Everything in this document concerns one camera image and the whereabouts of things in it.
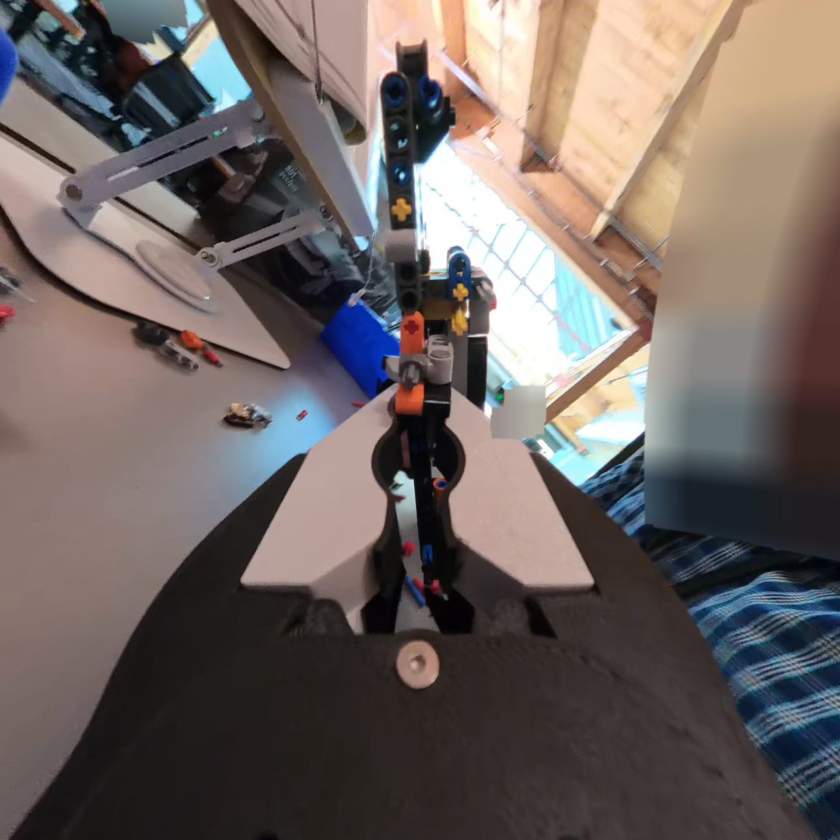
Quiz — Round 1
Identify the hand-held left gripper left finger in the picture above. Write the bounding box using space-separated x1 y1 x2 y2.
241 394 399 635

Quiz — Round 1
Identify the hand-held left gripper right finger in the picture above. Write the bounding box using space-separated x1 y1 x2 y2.
445 395 595 635

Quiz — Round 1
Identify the multicoloured lego technic assembly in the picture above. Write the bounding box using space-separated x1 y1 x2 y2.
371 39 497 635

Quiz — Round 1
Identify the small orange lego piece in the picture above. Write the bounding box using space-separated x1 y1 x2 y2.
180 329 223 366

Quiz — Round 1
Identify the dark grey lego connector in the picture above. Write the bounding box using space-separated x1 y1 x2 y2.
133 320 199 373

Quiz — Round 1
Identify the blue plastic bin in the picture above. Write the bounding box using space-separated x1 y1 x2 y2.
319 297 403 399

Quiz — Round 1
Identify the person's plaid shirt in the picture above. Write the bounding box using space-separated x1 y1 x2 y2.
577 451 840 840

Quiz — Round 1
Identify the white book stand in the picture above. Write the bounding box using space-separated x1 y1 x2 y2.
0 0 376 370

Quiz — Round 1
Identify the blue rounded object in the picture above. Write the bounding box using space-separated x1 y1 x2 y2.
0 29 18 114

